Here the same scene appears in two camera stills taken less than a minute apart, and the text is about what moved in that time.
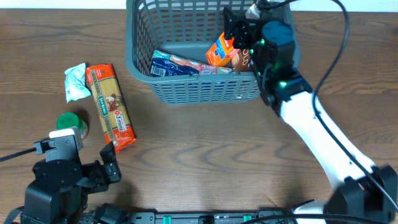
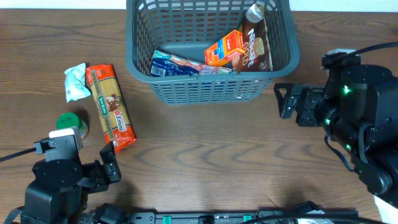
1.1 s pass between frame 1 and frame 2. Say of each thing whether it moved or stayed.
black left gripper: stayed
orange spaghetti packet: stayed
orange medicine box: stayed
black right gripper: moved
